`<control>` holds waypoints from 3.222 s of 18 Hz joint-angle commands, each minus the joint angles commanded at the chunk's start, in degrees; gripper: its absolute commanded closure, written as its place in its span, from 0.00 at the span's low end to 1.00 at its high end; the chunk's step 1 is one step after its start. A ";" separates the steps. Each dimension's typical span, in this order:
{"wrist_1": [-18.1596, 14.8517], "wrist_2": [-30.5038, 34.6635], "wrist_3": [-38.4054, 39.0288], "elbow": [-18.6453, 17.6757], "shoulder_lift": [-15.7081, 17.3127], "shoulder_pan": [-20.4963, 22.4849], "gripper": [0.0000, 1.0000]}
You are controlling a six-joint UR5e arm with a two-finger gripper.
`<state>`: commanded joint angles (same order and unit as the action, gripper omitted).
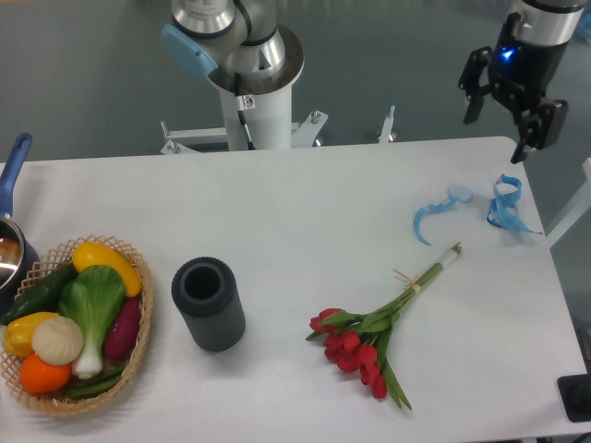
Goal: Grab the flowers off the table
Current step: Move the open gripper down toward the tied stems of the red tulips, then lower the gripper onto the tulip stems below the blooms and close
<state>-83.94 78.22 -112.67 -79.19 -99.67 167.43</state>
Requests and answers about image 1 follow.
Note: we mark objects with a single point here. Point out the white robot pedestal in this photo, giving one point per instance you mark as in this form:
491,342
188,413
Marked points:
249,57

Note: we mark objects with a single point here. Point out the green bean pods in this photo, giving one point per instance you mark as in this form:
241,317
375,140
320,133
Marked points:
95,386

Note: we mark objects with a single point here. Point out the purple sweet potato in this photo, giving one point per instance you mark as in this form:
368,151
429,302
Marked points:
122,336

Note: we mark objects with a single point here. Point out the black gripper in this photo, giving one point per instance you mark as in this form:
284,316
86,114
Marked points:
519,74

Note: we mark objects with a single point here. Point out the blue ribbon with disc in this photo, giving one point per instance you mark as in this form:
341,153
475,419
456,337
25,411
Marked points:
455,194

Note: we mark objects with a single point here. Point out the red tulip bouquet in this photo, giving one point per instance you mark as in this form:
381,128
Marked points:
358,343

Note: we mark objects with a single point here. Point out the woven wicker basket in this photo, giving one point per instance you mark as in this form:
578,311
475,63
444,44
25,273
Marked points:
60,404

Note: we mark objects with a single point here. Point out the orange fruit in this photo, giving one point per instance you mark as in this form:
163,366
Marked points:
38,377

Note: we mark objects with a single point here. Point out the yellow bell pepper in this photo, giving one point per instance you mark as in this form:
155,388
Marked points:
18,333

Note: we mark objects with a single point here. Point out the blue handled saucepan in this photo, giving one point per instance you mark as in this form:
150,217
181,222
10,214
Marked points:
17,254

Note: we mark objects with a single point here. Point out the green bok choy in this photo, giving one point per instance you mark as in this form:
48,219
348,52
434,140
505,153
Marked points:
93,300

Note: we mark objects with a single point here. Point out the cream steamed bun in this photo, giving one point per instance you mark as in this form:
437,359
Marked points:
57,340

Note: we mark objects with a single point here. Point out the dark green cucumber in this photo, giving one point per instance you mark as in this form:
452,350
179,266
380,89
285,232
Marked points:
43,296

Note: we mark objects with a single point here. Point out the dark grey ribbed vase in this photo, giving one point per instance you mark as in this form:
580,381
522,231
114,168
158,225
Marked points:
205,292

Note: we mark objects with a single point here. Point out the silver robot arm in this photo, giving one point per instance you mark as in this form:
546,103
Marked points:
544,23

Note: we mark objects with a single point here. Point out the black box at edge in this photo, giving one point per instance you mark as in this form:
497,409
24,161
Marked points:
575,397

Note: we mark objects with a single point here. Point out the blue knotted ribbon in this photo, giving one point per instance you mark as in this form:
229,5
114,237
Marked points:
502,211

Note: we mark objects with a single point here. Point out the white metal base frame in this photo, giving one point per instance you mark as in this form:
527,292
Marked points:
304,134

